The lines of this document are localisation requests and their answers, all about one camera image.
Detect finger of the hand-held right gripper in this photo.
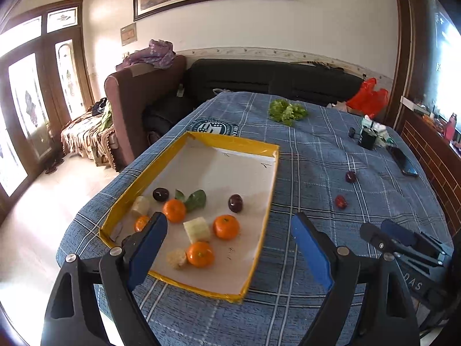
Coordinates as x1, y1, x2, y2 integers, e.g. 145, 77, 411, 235
359, 222, 438, 265
381, 219, 454, 260

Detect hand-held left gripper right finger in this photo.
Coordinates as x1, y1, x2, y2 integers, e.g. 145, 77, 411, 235
290, 212, 420, 346

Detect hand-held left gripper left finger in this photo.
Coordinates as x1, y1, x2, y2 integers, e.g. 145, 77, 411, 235
40, 212, 169, 346

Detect orange with leafy stem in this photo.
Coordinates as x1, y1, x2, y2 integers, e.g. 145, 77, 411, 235
163, 199, 187, 223

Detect yellow cardboard box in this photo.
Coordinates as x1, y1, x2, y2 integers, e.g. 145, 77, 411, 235
99, 131, 281, 304

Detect black smartphone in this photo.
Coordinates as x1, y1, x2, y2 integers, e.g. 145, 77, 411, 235
390, 146, 419, 178

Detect green citrus leaves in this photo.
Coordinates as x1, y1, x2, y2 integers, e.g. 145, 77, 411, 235
175, 189, 207, 213

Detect wooden cabinet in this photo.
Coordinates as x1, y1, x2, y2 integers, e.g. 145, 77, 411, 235
391, 0, 461, 224

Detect blue plaid tablecloth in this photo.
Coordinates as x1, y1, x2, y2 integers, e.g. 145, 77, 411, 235
56, 91, 454, 346

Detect green printed white glove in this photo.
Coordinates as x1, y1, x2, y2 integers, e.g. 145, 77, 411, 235
376, 130, 397, 148

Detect black square container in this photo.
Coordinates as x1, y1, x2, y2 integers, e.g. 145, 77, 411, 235
360, 117, 377, 150

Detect red bottle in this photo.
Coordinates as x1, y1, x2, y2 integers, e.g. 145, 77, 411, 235
446, 113, 459, 141

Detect pair of slippers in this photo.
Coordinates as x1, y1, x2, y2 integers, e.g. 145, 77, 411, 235
45, 153, 65, 175

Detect patterned blanket couch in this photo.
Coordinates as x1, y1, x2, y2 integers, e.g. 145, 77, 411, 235
61, 97, 118, 168

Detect red plastic bag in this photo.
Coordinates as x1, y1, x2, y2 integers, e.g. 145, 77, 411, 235
346, 77, 390, 123

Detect brown armchair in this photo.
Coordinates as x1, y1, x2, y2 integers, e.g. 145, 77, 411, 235
104, 55, 188, 172

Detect green lettuce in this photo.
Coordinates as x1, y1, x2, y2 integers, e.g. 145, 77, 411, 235
268, 99, 309, 127

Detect black sofa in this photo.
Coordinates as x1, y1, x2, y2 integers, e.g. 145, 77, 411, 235
142, 58, 364, 141

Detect crumpled floral cloth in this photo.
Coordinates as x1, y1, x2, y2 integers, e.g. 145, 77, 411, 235
115, 39, 177, 73

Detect wooden glass door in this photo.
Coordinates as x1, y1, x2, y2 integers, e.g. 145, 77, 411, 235
0, 0, 95, 220

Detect small wall plaque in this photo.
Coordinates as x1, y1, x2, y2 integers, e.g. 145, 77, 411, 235
120, 22, 137, 47

